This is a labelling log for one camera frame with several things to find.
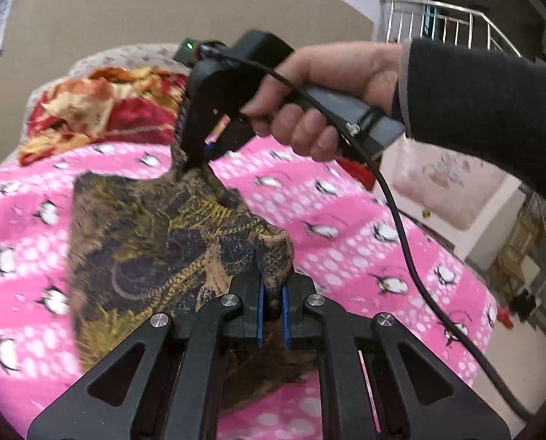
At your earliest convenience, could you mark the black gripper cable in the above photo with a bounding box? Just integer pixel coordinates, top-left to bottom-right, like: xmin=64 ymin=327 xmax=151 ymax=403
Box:
xmin=199 ymin=43 xmax=538 ymax=422

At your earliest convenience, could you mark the black sleeved right forearm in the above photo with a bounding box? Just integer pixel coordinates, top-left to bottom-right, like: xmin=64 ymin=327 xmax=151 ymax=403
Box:
xmin=392 ymin=39 xmax=546 ymax=200

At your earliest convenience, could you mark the red gold crumpled quilt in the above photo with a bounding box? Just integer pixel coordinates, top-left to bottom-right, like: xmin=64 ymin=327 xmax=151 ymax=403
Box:
xmin=17 ymin=67 xmax=187 ymax=166

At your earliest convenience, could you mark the person's right hand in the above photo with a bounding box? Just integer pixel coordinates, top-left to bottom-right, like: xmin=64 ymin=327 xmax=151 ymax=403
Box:
xmin=241 ymin=42 xmax=403 ymax=162

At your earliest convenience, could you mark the brown yellow patterned garment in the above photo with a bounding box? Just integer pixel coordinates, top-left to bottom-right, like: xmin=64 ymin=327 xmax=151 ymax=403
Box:
xmin=66 ymin=143 xmax=320 ymax=415

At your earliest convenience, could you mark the white ornate upholstered chair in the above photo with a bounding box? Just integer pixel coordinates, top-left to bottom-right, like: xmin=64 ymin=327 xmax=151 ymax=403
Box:
xmin=380 ymin=136 xmax=520 ymax=260

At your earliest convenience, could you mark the pink penguin fleece blanket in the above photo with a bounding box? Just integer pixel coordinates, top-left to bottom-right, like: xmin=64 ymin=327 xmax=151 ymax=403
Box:
xmin=0 ymin=139 xmax=479 ymax=433

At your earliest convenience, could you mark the steel stair railing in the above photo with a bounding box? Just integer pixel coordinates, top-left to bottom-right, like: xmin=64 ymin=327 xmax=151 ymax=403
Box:
xmin=380 ymin=0 xmax=521 ymax=58

